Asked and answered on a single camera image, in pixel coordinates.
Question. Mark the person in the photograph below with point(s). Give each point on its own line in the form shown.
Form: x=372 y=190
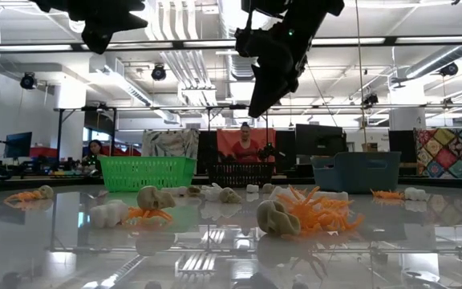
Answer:
x=94 y=150
x=246 y=146

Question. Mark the teal plastic bin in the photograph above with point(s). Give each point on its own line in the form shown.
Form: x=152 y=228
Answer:
x=359 y=172

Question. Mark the brown cardboard box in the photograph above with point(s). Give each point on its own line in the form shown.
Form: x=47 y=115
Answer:
x=369 y=147

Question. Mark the white round pillar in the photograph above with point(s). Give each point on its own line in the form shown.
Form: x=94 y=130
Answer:
x=407 y=119

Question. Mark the black panel screen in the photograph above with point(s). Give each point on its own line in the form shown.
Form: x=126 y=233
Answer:
x=207 y=148
x=285 y=148

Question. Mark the colourful patchwork quilt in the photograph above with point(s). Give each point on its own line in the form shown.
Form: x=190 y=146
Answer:
x=451 y=152

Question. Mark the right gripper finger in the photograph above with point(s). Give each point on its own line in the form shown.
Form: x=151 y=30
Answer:
x=293 y=76
x=267 y=88

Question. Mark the black overhead frame bar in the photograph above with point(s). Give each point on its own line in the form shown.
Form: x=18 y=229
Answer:
x=179 y=44

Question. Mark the red-orange hanging cloth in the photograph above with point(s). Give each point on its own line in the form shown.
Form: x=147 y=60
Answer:
x=225 y=140

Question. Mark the orange plastic spider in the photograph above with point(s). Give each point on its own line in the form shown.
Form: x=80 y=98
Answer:
x=151 y=215
x=311 y=204
x=387 y=194
x=337 y=225
x=22 y=196

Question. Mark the black ceiling camera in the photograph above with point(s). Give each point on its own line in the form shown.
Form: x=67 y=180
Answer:
x=28 y=80
x=159 y=73
x=370 y=100
x=449 y=69

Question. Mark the black plastic basket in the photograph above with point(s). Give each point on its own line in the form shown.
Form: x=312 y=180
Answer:
x=241 y=174

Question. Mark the green plastic basket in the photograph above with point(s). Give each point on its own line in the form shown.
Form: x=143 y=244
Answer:
x=147 y=172

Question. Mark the slim silver ventilation duct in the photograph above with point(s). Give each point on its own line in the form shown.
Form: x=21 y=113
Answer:
x=435 y=60

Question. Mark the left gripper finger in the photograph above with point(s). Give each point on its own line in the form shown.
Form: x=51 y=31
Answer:
x=128 y=18
x=96 y=38

